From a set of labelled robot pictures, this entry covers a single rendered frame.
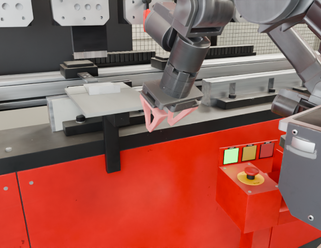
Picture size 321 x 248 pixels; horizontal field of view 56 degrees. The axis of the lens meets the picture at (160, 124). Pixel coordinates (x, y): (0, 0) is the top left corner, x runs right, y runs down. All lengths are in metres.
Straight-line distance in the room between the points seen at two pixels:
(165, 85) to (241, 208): 0.44
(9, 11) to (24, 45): 0.56
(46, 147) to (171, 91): 0.44
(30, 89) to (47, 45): 0.31
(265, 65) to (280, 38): 0.84
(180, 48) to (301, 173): 0.28
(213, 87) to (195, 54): 0.65
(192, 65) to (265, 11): 0.18
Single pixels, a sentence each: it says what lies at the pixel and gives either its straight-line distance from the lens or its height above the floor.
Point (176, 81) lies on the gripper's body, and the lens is 0.51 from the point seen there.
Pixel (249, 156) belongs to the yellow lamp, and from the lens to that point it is 0.95.
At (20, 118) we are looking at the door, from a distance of 3.41.
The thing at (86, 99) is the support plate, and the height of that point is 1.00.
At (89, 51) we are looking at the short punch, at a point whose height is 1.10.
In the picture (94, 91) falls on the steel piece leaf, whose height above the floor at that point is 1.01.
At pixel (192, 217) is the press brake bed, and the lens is 1.16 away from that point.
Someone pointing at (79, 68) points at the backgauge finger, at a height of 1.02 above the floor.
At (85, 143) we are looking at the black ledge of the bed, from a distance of 0.85.
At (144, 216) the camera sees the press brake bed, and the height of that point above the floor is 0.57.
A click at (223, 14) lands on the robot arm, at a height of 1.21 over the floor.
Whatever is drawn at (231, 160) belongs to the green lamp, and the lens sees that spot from 0.92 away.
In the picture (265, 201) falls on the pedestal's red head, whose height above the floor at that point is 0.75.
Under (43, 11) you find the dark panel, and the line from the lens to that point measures 1.42.
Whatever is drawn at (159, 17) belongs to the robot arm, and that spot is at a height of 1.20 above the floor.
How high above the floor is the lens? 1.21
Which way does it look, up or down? 20 degrees down
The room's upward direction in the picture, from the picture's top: straight up
